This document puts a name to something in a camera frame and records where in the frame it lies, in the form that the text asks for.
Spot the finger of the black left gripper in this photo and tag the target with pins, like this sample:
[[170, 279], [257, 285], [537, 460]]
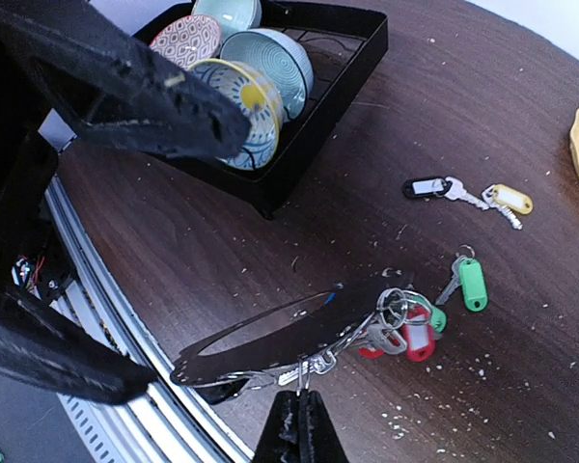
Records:
[[298, 429]]

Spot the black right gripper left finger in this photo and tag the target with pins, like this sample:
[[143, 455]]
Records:
[[42, 348]]

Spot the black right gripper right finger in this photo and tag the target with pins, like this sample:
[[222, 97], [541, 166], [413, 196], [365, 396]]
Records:
[[112, 89]]

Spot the red tag key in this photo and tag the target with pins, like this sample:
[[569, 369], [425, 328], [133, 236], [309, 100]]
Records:
[[414, 338]]

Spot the green tag key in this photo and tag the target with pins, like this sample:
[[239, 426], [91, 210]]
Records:
[[438, 319], [466, 274]]

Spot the patterned plate in stand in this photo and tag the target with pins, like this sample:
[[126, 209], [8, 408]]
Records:
[[257, 98]]

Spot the teal bowl in stand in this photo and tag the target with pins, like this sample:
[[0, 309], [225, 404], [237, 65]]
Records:
[[233, 15]]

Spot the black tag key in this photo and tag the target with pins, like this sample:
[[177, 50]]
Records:
[[449, 188]]

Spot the yellow tag key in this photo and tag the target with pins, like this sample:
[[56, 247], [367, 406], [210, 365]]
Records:
[[508, 202]]

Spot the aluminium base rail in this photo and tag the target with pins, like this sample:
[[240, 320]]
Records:
[[133, 411]]

